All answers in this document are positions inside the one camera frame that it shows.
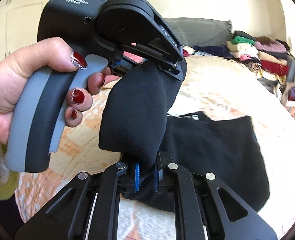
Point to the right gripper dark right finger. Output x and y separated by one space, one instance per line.
157 173

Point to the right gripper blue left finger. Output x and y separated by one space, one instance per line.
137 177

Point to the black t-shirt with orange patches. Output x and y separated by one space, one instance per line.
135 123

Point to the floral fabric bag with clothes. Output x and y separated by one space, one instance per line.
287 93

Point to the pile of folded clothes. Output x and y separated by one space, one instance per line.
270 60

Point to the left hand with red nails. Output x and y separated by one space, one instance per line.
56 53

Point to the pink fleece blanket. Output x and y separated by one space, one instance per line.
132 56

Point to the grey upholstered headboard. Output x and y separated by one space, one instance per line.
200 31

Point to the orange white floral bedspread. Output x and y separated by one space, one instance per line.
79 151

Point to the beige bed sheet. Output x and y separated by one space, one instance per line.
223 90

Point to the dark navy garment by headboard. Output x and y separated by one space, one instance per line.
221 51

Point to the lime green sleeve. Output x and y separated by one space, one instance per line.
8 179

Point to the white wardrobe with handles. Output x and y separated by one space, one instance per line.
19 21

